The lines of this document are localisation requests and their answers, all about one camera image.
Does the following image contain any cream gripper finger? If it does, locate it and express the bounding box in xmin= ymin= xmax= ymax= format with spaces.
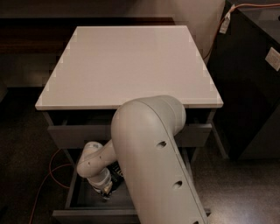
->
xmin=101 ymin=185 xmax=112 ymax=200

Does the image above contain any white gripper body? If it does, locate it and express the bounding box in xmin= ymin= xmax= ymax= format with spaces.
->
xmin=87 ymin=168 xmax=112 ymax=193

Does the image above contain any blue chip bag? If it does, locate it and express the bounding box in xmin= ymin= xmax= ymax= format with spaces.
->
xmin=108 ymin=162 xmax=124 ymax=194

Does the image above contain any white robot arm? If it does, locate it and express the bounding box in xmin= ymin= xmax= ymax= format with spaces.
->
xmin=77 ymin=95 xmax=208 ymax=224

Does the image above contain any grey top drawer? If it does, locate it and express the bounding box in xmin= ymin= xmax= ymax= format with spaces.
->
xmin=48 ymin=110 xmax=212 ymax=149

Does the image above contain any grey drawer cabinet white top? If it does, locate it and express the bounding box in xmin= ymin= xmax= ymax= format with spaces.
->
xmin=34 ymin=24 xmax=224 ymax=165

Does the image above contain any dark wooden bench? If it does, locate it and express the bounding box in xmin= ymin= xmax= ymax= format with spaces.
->
xmin=0 ymin=17 xmax=175 ymax=54

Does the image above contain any black side cabinet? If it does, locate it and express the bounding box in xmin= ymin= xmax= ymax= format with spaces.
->
xmin=207 ymin=0 xmax=280 ymax=160

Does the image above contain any orange cable on floor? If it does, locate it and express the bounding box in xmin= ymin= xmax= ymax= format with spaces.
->
xmin=28 ymin=149 xmax=73 ymax=224

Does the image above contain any white cable tag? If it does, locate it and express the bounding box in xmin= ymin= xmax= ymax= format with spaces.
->
xmin=220 ymin=12 xmax=230 ymax=34

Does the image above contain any white wall outlet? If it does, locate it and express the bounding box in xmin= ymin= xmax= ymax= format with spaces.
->
xmin=265 ymin=47 xmax=280 ymax=72

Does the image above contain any orange cable on wall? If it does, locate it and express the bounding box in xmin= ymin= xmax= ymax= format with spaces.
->
xmin=202 ymin=3 xmax=280 ymax=61

